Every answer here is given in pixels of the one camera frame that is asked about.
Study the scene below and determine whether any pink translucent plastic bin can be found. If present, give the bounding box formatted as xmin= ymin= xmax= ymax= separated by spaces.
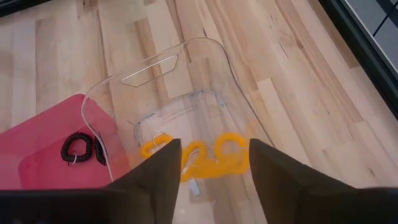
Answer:
xmin=0 ymin=93 xmax=132 ymax=191

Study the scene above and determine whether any clear plastic bin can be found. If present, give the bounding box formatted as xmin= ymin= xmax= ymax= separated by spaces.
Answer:
xmin=80 ymin=37 xmax=277 ymax=224

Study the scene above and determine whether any orange spring keychain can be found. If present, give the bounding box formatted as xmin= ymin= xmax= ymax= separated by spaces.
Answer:
xmin=139 ymin=133 xmax=174 ymax=159
xmin=213 ymin=132 xmax=251 ymax=169
xmin=194 ymin=160 xmax=250 ymax=181
xmin=180 ymin=140 xmax=208 ymax=184

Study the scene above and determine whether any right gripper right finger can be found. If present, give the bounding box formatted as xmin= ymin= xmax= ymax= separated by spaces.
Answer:
xmin=248 ymin=138 xmax=398 ymax=224

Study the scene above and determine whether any black spring keychain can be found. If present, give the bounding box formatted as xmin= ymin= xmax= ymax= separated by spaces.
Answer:
xmin=94 ymin=136 xmax=108 ymax=167
xmin=60 ymin=131 xmax=94 ymax=166

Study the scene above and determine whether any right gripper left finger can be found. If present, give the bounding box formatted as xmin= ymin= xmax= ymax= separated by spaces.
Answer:
xmin=0 ymin=138 xmax=183 ymax=224

